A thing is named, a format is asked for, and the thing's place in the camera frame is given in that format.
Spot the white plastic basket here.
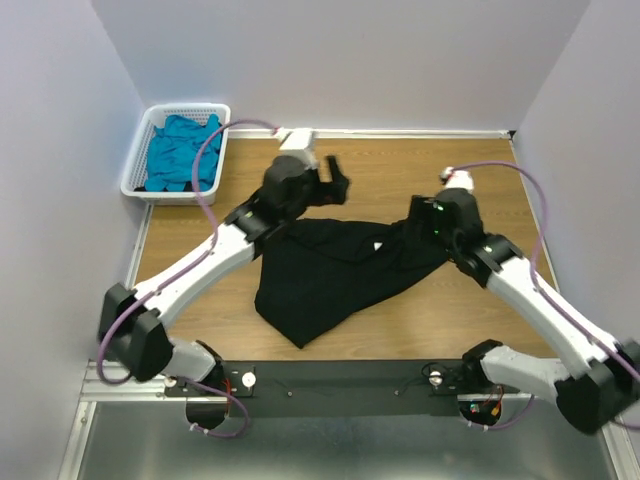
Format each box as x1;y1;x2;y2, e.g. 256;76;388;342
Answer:
120;102;231;205

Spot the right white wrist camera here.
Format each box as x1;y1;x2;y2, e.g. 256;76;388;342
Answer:
439;167;474;193

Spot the aluminium rail frame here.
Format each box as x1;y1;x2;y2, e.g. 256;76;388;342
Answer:
57;202;640;480

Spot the blue t shirt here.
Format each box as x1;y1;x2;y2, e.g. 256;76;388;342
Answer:
142;114;221;193

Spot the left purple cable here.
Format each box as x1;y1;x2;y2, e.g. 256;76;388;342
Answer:
97;118;282;384

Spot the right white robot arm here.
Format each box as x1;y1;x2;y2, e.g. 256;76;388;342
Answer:
405;188;639;435

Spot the black t shirt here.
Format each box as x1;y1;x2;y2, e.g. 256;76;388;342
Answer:
254;219;448;349

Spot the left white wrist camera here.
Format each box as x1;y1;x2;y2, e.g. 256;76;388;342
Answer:
275;128;315;163

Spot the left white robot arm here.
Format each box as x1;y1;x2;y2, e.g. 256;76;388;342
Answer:
97;155;350;395

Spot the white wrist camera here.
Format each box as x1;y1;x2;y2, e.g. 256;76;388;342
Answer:
439;167;474;193
275;128;315;163

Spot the purple cable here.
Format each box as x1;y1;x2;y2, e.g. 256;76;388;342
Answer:
462;160;640;381
97;118;282;384

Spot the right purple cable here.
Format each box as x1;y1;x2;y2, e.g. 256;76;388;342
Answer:
462;160;640;381

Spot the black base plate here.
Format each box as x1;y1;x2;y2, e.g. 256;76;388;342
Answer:
164;358;521;419

